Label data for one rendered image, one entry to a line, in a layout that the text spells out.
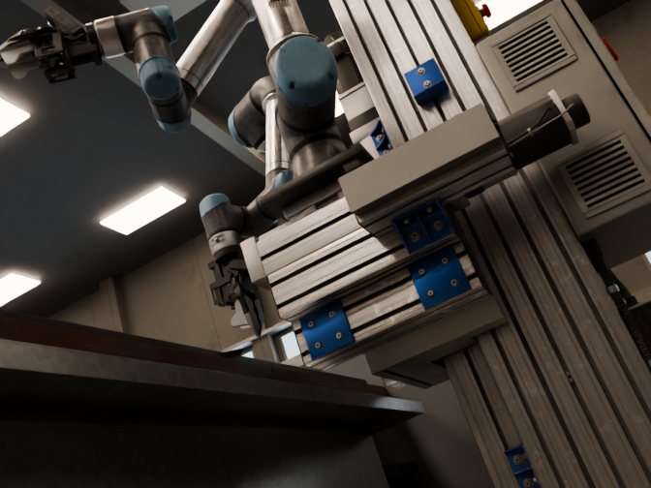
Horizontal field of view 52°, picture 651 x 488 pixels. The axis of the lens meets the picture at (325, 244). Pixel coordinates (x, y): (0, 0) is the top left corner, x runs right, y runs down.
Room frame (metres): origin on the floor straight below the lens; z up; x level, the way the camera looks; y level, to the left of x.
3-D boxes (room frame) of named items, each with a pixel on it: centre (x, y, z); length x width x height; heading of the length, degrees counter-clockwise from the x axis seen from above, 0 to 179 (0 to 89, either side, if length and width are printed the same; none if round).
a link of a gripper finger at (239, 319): (1.39, 0.23, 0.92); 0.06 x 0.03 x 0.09; 71
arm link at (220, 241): (1.40, 0.22, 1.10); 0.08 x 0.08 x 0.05
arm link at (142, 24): (1.02, 0.19, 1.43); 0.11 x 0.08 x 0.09; 99
